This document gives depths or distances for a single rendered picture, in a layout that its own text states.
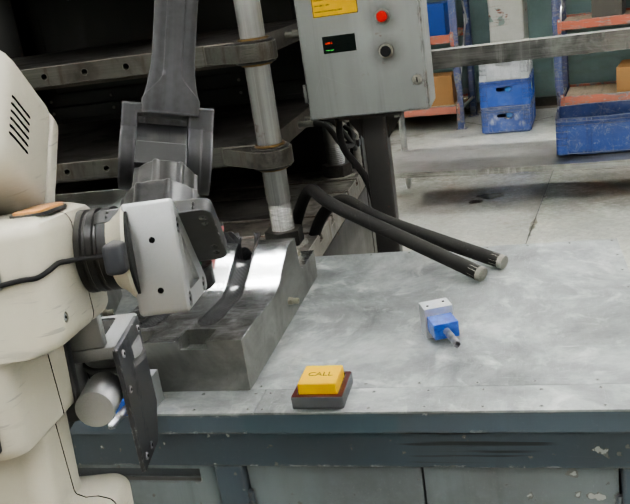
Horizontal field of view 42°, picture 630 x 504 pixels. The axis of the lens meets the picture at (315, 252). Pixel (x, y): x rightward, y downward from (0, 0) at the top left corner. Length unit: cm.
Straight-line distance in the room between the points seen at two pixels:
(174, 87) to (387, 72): 113
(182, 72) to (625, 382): 75
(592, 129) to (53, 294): 428
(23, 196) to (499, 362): 78
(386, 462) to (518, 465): 20
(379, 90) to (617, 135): 299
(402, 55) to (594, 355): 94
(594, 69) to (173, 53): 698
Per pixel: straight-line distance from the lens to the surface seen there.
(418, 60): 199
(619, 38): 460
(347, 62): 202
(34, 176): 86
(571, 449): 129
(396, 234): 174
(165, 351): 135
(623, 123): 486
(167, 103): 92
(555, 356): 133
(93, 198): 224
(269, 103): 195
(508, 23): 751
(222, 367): 132
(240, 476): 140
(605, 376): 128
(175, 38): 93
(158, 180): 84
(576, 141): 488
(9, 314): 78
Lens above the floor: 140
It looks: 18 degrees down
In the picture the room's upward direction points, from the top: 8 degrees counter-clockwise
